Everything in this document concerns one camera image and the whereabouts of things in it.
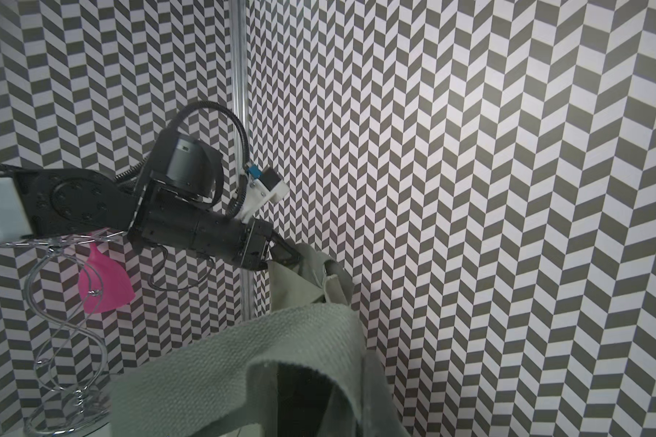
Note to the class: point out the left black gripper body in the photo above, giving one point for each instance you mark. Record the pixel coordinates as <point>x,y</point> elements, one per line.
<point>166,219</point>

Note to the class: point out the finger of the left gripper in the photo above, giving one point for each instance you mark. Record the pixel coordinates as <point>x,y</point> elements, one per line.
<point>283,252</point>

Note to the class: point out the green canvas bag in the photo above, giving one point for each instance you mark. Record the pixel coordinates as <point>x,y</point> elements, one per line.
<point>302,369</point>

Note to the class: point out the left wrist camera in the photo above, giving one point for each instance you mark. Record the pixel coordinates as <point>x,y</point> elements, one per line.
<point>263,186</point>

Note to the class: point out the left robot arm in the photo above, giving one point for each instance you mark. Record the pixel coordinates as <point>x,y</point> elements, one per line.
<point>41,204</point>

